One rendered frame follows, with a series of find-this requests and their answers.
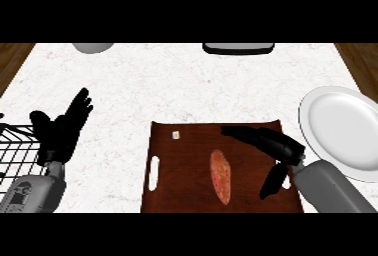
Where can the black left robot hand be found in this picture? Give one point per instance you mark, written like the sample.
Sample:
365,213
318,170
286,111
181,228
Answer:
61,133

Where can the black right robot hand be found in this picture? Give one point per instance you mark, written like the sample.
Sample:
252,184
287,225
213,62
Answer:
275,143

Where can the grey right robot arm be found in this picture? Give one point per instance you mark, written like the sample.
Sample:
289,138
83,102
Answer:
330,188

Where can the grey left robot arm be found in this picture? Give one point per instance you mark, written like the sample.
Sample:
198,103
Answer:
35,191

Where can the white round plate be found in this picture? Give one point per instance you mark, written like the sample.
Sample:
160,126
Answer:
345,130

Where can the orange sweet potato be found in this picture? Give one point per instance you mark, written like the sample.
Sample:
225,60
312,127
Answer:
221,176

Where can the brown wooden tray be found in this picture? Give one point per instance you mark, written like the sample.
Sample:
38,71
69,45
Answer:
197,186

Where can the grey rounded object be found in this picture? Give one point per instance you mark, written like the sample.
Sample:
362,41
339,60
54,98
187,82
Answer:
92,47

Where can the black and grey appliance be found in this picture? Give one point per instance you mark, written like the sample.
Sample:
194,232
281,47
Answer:
238,48

